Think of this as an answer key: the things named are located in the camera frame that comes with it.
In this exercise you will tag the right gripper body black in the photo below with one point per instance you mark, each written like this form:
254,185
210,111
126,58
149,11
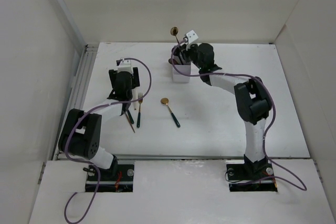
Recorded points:
191,54

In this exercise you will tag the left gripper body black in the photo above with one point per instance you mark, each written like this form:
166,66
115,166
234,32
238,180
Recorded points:
134,82

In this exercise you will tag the white three-compartment utensil holder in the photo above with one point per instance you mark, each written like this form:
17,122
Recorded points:
180,73

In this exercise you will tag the black spoon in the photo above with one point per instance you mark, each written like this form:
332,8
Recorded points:
178,56

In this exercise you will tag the brown spoon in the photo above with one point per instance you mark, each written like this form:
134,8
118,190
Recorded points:
172,62

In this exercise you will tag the gold spoon green handle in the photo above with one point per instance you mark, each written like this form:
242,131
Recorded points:
165,102
174,32

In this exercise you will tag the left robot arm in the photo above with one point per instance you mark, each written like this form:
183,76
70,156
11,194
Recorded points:
84,141

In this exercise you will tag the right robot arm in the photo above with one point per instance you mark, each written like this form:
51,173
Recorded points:
252,100

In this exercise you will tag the beige plastic spoon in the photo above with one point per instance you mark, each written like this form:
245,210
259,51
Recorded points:
135,97

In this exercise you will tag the brown wooden chopstick left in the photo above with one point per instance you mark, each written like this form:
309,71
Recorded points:
131,125

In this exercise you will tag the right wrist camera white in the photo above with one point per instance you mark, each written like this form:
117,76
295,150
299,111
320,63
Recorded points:
190,37

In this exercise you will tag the rose gold fork green handle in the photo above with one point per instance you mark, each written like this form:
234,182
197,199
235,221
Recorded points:
130,117

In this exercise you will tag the aluminium frame left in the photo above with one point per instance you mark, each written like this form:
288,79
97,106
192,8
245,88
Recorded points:
78,89

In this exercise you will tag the aluminium rail front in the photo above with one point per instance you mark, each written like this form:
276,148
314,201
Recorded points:
177,158

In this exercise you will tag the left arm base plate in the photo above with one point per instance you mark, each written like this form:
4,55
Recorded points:
121,182

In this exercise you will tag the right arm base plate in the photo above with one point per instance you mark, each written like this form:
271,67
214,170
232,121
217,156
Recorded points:
241,179

